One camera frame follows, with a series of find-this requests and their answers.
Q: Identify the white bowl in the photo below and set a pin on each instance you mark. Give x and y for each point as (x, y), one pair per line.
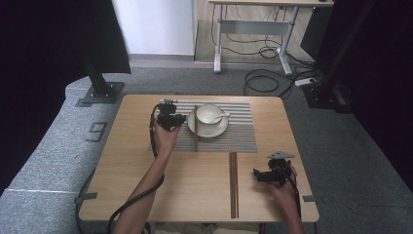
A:
(206, 113)

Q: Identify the person's left hand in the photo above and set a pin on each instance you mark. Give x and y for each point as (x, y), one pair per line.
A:
(165, 139)

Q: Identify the black metal stand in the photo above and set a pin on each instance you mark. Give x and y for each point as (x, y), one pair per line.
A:
(324, 97)

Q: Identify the white power strip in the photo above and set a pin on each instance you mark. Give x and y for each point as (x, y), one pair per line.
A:
(305, 82)

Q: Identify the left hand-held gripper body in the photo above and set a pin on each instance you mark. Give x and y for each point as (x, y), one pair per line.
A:
(166, 117)

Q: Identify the white ceramic spoon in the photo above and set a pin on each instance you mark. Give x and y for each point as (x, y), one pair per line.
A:
(224, 114)

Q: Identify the grey tape piece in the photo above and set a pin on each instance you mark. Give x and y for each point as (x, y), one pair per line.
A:
(308, 198)
(87, 196)

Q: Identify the black stand base left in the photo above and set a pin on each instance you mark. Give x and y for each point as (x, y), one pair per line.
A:
(100, 87)

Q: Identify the white round plate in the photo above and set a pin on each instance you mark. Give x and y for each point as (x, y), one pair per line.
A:
(211, 130)

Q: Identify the striped woven placemat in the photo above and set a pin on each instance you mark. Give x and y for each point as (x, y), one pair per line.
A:
(227, 139)

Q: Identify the black curtain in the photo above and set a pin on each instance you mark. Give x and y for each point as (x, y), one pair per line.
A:
(389, 65)
(39, 65)

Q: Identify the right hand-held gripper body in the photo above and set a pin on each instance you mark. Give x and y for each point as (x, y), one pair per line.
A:
(279, 166)

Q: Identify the person's right hand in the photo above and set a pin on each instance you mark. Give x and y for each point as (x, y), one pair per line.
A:
(285, 193)

